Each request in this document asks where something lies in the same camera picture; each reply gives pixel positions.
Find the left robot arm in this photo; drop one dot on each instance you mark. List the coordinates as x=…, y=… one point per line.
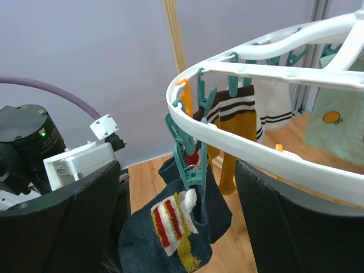
x=28, y=136

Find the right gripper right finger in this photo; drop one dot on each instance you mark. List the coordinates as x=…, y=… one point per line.
x=293, y=231

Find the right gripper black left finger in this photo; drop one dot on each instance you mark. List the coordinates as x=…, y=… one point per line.
x=63, y=231

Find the white sock black stripes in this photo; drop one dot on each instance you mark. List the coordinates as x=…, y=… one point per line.
x=273, y=102

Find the wooden drying rack frame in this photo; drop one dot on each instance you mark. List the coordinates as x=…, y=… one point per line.
x=175, y=34

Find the navy blue sock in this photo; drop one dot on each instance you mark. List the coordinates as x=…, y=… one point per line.
x=169, y=234
x=219, y=214

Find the mustard yellow sock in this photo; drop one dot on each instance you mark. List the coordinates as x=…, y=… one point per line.
x=212, y=117
x=237, y=116

